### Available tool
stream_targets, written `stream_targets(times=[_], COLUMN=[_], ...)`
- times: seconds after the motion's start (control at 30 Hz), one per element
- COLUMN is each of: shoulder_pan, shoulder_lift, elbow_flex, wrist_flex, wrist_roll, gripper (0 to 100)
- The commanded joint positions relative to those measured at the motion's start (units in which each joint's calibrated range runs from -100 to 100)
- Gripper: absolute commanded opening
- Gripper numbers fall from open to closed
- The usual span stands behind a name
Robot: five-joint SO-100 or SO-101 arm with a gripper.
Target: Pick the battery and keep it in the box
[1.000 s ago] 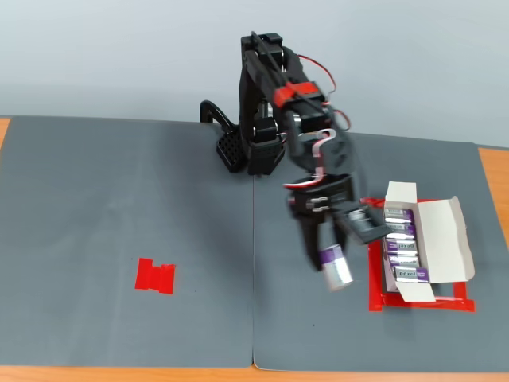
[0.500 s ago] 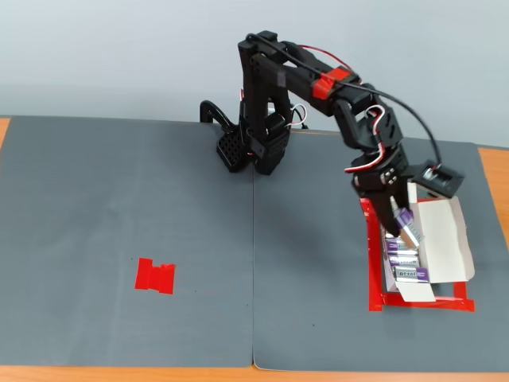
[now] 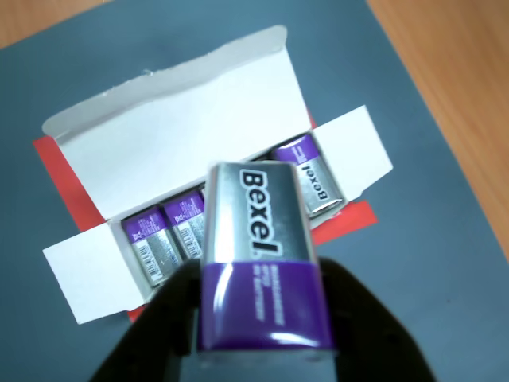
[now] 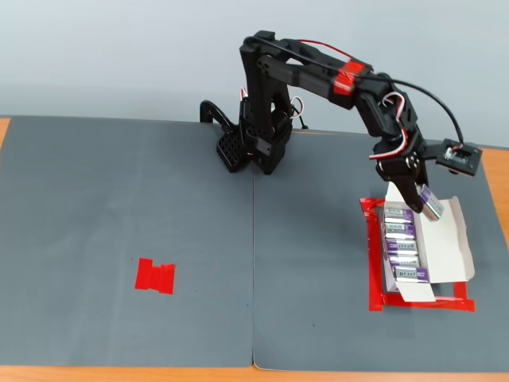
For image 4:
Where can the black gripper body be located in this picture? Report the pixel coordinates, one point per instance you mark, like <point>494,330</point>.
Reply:
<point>398,172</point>

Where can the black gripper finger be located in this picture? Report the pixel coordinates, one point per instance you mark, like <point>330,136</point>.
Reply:
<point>424,177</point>
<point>407,191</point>

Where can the silver purple 9V battery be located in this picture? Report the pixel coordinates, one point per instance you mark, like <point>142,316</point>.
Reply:
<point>405,260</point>
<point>401,246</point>
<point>432,203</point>
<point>397,215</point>
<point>411,274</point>
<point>401,230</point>

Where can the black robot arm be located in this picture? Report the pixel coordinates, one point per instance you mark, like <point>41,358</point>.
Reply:
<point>310,75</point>

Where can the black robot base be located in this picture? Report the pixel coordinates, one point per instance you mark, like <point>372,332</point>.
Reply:
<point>230,151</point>

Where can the white cardboard box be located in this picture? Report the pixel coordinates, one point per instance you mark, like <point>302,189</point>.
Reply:
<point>441,250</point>

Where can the red tape band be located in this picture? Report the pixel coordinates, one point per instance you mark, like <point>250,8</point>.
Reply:
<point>348,77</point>

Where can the grey mat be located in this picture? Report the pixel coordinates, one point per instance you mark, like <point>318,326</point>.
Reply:
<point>318,238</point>
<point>99,199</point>

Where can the black table clamp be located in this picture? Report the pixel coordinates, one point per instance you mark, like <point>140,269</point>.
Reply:
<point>216,111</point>

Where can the red tape patch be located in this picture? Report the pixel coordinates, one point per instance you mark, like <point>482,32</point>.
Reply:
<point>153,276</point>

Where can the black square wrist camera module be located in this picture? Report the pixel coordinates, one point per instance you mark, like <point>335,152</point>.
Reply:
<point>461,157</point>

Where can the red tape frame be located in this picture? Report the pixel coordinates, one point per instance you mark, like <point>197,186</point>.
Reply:
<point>375,286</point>

